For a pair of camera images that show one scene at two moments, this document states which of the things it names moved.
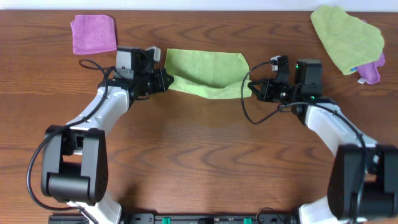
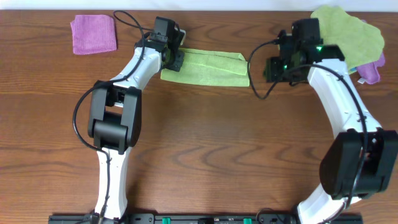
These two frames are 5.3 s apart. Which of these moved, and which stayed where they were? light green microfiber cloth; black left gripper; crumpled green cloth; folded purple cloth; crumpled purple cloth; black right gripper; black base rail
Moved: light green microfiber cloth; black right gripper; black left gripper
Stayed: crumpled purple cloth; folded purple cloth; black base rail; crumpled green cloth
